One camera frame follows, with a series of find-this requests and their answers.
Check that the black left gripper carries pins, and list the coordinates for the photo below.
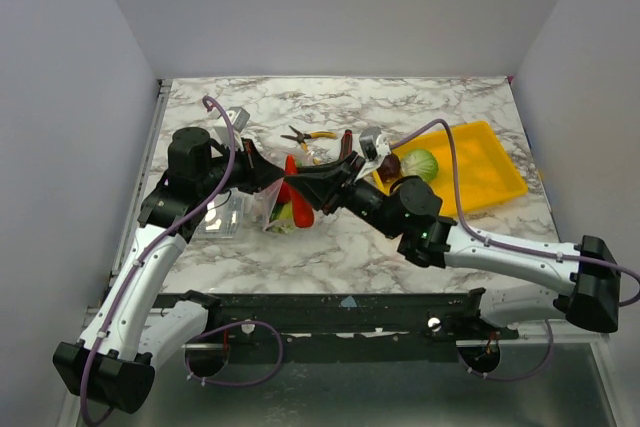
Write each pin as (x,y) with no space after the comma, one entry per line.
(259,171)

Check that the yellow handled pliers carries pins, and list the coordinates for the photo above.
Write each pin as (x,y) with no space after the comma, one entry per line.
(301,138)

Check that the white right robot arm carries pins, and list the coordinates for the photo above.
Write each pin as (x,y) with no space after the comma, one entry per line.
(554,284)

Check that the red black utility knife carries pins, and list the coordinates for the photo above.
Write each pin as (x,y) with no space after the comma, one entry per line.
(346,144)

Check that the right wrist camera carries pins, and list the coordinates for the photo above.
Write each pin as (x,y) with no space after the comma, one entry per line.
(375,148)

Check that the dark red onion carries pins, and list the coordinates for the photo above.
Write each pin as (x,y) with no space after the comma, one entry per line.
(390,168)

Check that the orange red chili pepper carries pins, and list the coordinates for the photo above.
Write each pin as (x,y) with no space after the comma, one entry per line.
(302,212)

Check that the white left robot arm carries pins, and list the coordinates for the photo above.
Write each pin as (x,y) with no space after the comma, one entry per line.
(115,360)

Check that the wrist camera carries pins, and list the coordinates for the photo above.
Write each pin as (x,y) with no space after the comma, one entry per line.
(238,118)
(375,148)

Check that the red tomato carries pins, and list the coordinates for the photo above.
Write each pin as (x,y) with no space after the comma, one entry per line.
(285,192)

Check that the green grape bunch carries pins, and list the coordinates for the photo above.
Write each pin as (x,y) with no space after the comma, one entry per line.
(281,219)

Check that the clear zip top bag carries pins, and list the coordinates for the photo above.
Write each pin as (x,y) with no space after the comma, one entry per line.
(270,210)

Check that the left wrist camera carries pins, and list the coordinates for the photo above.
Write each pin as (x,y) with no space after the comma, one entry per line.
(238,118)

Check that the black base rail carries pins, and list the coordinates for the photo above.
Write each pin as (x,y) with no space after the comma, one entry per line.
(338,328)

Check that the clear plastic screw box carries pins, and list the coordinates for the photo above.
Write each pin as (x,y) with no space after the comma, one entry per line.
(224,217)

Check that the pale green cabbage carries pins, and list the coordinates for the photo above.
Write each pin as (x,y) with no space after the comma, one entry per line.
(420,162)

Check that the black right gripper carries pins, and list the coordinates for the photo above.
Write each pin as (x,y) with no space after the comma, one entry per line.
(347,183)

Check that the yellow plastic tray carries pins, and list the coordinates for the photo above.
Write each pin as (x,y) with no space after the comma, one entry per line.
(487,176)

